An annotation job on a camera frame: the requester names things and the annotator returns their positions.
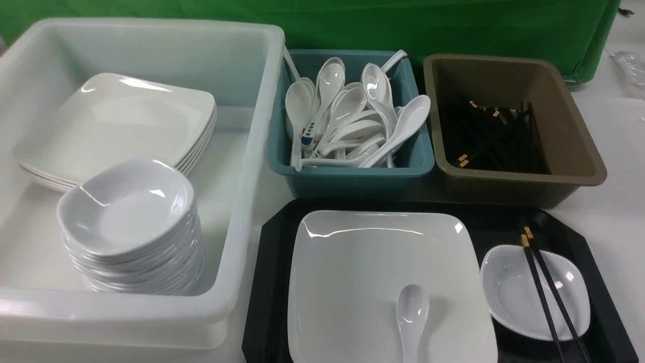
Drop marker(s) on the pile of white soup spoons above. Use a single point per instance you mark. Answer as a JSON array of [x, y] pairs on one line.
[[333, 123]]

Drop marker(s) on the clear plastic bag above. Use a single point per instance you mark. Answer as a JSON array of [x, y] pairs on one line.
[[632, 66]]

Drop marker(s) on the large white square plate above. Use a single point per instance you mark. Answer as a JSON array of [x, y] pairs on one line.
[[348, 268]]

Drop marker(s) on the green backdrop cloth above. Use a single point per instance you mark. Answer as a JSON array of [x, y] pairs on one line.
[[569, 34]]

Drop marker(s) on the large white plastic tub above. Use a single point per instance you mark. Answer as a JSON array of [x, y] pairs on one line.
[[44, 299]]

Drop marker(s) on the black plastic serving tray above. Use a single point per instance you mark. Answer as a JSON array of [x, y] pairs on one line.
[[265, 333]]

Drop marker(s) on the small white sauce dish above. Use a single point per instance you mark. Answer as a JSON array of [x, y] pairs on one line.
[[514, 302]]

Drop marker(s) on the stack of white square plates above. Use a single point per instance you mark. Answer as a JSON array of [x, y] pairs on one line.
[[113, 118]]

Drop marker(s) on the black chopstick gold tip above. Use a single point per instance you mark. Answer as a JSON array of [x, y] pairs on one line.
[[525, 243], [542, 266]]

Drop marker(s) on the brown plastic chopstick bin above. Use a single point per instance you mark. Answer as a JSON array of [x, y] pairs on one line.
[[568, 146]]

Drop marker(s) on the pile of black chopsticks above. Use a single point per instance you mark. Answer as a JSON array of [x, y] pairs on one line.
[[493, 138]]

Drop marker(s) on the white ceramic soup spoon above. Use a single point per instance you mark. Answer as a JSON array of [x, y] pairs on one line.
[[412, 308]]

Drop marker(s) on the stack of small white bowls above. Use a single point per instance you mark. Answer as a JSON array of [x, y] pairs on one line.
[[135, 228]]

